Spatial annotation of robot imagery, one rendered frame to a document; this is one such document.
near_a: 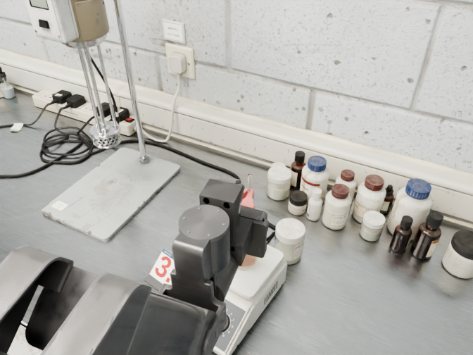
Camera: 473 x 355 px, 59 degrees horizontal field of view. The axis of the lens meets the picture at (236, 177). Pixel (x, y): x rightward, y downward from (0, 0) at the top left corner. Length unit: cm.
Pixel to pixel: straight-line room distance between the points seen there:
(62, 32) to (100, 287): 61
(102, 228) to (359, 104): 64
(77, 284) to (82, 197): 77
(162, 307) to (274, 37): 76
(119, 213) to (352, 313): 55
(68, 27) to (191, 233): 49
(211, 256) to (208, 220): 4
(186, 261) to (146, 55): 86
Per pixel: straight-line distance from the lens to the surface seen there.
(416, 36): 92
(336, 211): 93
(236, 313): 74
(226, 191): 49
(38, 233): 103
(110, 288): 26
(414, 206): 93
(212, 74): 112
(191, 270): 46
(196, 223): 46
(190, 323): 42
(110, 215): 100
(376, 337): 82
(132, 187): 107
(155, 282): 86
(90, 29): 85
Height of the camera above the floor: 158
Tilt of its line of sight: 39 degrees down
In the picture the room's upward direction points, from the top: straight up
